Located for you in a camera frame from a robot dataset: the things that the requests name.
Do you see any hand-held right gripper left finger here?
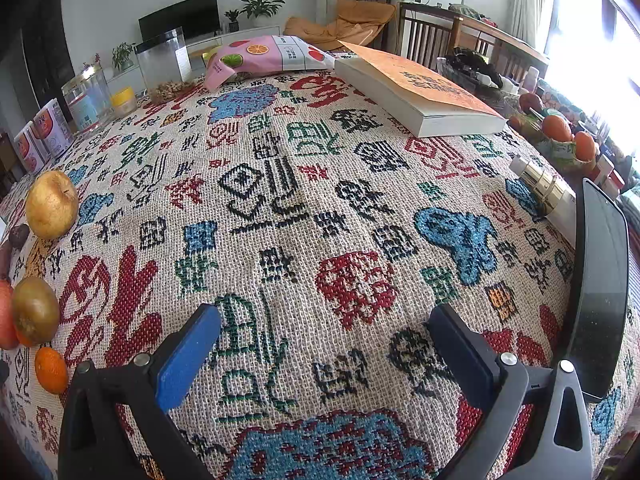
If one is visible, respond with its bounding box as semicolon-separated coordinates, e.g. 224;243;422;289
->
59;304;223;480

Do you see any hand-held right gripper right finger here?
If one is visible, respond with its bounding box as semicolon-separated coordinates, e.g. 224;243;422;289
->
427;304;594;480

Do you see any small orange tangerine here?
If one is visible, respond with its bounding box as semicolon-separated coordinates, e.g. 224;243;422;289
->
35;346;69;395

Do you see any black tablet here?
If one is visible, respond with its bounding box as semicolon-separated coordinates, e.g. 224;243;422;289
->
567;177;631;403

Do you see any small golden-brown pear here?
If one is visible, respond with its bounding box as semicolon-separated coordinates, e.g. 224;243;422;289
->
11;276;61;347

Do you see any printed woven blanket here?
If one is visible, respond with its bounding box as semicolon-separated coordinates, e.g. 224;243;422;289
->
0;67;638;480

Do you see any white and gold bottle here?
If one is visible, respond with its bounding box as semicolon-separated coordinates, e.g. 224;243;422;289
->
509;155;577;246

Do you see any large yellow apple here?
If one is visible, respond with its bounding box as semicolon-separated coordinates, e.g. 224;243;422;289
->
25;170;80;241

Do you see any green patterned fruit bowl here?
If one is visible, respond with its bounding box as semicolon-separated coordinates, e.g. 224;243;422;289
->
547;137;598;176

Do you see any round orange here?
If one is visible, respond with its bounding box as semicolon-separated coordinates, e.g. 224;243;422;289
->
541;115;573;143
572;131;598;162

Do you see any dark red apple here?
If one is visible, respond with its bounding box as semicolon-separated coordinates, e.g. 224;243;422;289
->
518;91;545;115

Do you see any pink and white can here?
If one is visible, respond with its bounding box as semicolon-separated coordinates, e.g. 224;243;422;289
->
32;98;76;161
13;122;51;176

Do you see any small yellow-lid jar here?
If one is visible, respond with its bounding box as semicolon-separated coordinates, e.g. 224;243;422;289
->
110;86;138;117

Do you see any thick orange-cover book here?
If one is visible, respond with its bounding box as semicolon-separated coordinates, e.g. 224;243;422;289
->
334;40;508;138

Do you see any glass jar with gold lid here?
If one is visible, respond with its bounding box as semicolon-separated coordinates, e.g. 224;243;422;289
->
61;65;115;133

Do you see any black bag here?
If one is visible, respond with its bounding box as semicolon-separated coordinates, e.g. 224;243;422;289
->
442;47;503;88

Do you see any clear jar with black lid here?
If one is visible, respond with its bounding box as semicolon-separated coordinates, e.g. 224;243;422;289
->
134;27;193;105

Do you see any small wooden stool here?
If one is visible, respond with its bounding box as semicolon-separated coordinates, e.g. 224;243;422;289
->
187;46;221;68

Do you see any thin-stemmed potted plant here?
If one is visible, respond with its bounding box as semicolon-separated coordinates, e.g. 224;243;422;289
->
111;42;137;72

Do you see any pink fruit-print snack bag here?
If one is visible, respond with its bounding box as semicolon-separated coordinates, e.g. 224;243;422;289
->
202;35;336;90

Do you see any white television cabinet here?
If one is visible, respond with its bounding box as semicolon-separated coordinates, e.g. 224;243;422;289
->
107;25;281;91

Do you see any black television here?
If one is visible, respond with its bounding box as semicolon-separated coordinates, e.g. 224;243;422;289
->
138;0;222;43

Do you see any orange beanbag chair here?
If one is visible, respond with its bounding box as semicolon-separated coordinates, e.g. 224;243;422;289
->
284;0;397;53

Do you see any large leafy potted plant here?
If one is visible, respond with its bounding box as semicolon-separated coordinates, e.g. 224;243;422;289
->
238;0;286;28

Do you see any white sheer curtain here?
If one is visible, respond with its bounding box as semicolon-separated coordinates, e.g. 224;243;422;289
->
510;0;557;48

